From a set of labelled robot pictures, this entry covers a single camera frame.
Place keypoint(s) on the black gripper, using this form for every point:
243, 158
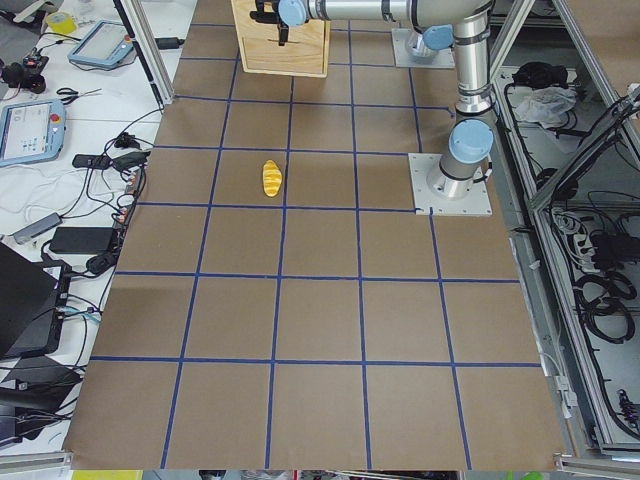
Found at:
283, 33

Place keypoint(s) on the wooden drawer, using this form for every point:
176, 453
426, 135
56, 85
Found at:
303, 26

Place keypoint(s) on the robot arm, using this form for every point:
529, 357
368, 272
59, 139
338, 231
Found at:
424, 43
463, 26

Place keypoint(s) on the wooden drawer cabinet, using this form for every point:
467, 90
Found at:
309, 59

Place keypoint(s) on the teach pendant upper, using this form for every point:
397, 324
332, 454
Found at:
106, 46

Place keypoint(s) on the teach pendant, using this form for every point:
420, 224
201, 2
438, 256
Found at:
32, 132
106, 46

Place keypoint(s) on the toy bread loaf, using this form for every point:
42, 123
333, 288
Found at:
272, 178

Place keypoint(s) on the yellow tape roll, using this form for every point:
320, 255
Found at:
61, 23

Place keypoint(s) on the black scissors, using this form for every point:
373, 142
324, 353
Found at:
68, 95

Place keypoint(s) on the teach pendant lower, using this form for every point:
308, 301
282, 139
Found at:
32, 132

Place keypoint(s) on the white crumpled cloth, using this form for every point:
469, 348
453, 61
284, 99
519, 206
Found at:
547, 107

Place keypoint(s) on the black power adapter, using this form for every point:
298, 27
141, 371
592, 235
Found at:
81, 240

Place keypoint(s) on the black laptop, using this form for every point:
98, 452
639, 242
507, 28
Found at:
32, 296

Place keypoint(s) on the aluminium frame post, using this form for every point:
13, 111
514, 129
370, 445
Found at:
139, 30

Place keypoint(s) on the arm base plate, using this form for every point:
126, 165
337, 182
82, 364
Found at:
437, 195
443, 60

